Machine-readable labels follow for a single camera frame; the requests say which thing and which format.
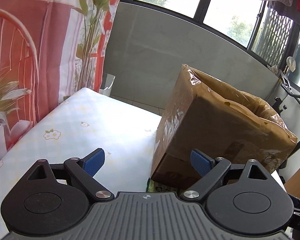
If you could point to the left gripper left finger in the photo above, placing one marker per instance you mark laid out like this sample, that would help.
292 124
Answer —
81 173

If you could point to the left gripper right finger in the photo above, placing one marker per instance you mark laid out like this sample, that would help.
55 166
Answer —
212 172

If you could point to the brown cardboard box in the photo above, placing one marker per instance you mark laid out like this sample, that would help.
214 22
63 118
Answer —
210 115

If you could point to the green snack packet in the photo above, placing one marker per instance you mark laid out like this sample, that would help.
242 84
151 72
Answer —
153 187

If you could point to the white trash bin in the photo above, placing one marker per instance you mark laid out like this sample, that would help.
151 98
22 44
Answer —
107 84

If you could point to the black exercise bike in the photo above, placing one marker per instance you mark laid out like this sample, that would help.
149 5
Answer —
286 101

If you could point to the pink floral curtain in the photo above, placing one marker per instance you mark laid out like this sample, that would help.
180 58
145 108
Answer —
49 49

